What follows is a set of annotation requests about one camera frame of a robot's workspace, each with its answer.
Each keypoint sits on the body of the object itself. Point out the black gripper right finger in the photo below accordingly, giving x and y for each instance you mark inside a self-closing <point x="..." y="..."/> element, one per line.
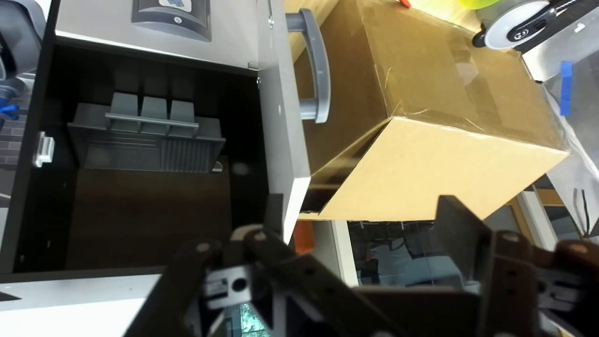
<point x="530" y="293"/>

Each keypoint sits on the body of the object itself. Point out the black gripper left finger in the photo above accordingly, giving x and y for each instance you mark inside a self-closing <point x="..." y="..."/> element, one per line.
<point x="212" y="287"/>

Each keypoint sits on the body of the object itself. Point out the white door catch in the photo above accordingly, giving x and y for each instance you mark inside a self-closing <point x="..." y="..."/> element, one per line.
<point x="44" y="151"/>

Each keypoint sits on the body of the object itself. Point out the white door with water dispenser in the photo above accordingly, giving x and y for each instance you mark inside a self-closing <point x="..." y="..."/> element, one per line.
<point x="94" y="25"/>

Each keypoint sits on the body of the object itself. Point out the black white toy kitchen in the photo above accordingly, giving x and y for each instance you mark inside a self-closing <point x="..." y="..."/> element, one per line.
<point x="143" y="212"/>

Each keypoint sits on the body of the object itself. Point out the grey toy ice tray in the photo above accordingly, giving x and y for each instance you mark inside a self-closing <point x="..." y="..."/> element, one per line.
<point x="143" y="151"/>

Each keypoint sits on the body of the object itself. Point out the large brown cardboard box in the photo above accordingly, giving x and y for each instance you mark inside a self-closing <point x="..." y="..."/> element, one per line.
<point x="437" y="125"/>

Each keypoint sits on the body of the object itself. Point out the blue tape strip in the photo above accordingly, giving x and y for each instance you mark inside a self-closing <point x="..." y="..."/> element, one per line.
<point x="566" y="87"/>

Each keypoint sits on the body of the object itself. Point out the white disc with black band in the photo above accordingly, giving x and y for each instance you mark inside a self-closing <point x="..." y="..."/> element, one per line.
<point x="517" y="25"/>

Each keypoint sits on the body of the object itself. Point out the blue toy tap knob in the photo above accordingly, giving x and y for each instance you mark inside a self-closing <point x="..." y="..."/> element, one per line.
<point x="8" y="110"/>

